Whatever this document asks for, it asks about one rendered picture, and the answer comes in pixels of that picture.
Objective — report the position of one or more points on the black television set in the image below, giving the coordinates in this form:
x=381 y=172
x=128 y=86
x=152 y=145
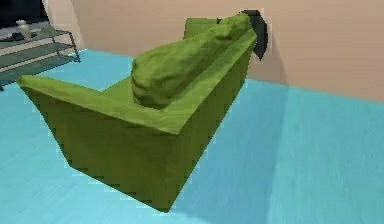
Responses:
x=20 y=11

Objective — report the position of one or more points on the pale grey vase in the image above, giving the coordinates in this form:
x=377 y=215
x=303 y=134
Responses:
x=23 y=29

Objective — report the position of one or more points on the dark flat dish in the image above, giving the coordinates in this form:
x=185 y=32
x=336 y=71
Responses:
x=16 y=35

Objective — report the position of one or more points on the green sofa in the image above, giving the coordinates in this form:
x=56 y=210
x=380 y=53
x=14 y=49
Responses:
x=140 y=146

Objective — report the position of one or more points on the black round object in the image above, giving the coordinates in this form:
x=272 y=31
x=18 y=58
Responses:
x=260 y=31

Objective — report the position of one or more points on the black glass shelf table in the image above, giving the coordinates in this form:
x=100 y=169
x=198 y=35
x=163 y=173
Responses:
x=31 y=55

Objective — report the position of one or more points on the green sofa cushion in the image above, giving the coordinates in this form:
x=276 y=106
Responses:
x=173 y=71

